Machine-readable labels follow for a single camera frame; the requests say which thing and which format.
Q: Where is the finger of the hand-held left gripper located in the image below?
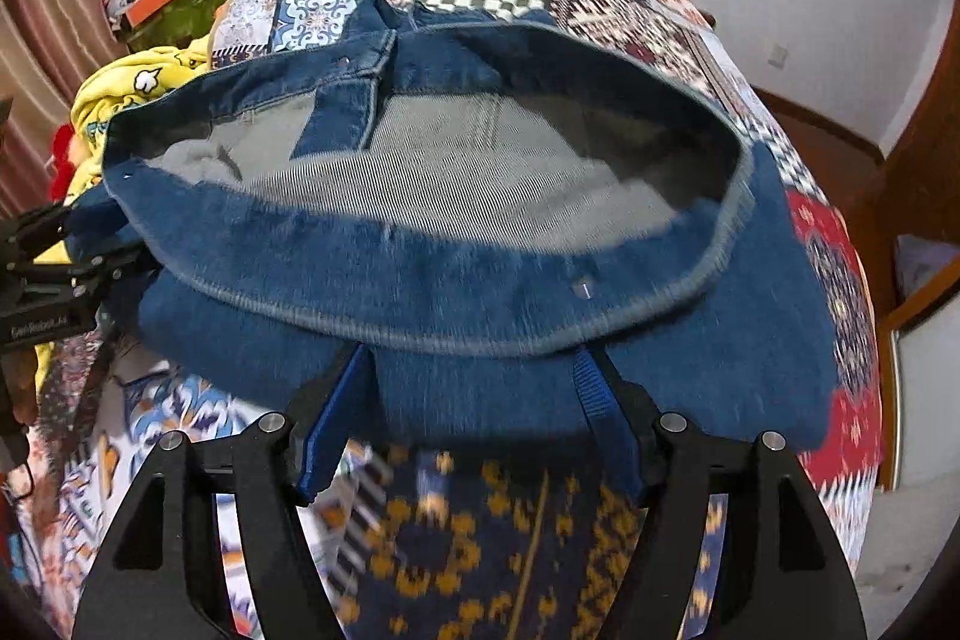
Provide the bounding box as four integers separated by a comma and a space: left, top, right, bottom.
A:
19, 242, 160, 298
0, 201, 76, 255

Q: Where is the white wardrobe door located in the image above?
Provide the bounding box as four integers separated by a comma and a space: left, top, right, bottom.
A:
892, 284, 960, 495

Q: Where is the patchwork printed blanket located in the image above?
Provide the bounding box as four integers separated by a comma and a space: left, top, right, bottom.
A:
15, 0, 886, 640

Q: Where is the wooden wardrobe cabinet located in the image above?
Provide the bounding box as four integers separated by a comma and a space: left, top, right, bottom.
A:
877, 0, 960, 341

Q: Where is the yellow cartoon blanket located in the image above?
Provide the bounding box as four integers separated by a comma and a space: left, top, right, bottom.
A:
30, 36, 215, 378

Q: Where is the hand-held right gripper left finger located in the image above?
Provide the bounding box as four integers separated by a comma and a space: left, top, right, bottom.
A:
71, 340, 376, 640

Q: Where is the striped red curtain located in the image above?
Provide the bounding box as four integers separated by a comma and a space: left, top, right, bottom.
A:
0, 0, 125, 221

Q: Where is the red plush toy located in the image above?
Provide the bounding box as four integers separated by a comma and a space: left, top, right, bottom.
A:
49, 122, 92, 200

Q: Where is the green printed container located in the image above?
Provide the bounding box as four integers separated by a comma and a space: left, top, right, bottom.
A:
124, 0, 256, 58

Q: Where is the pale plastic bag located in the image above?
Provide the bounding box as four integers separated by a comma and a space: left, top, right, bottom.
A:
896, 233, 960, 311

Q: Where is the blue denim jacket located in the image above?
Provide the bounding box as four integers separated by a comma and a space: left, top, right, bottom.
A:
64, 0, 841, 453

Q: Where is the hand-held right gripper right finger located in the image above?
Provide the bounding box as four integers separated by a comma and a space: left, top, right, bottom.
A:
571, 344, 871, 640

